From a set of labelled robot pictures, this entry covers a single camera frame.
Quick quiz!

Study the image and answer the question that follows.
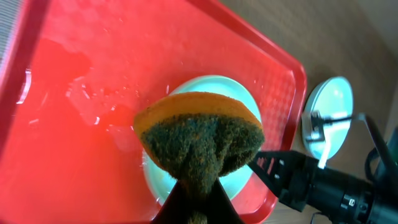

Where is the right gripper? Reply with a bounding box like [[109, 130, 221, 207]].
[[248, 151, 397, 224]]

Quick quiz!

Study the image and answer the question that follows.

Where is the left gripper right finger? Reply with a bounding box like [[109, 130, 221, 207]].
[[205, 179, 244, 224]]

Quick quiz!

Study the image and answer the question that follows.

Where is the red plastic serving tray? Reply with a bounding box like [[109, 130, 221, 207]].
[[1, 1, 307, 223]]

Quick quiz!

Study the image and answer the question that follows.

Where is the light blue plate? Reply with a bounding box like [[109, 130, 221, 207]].
[[142, 75, 261, 205], [302, 77, 354, 159]]

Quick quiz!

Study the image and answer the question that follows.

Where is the right black cable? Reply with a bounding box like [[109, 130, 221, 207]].
[[310, 111, 398, 187]]

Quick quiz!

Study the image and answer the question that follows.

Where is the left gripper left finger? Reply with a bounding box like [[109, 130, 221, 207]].
[[151, 182, 193, 224]]

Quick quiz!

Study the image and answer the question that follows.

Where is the orange green sponge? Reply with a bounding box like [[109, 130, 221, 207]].
[[133, 92, 265, 200]]

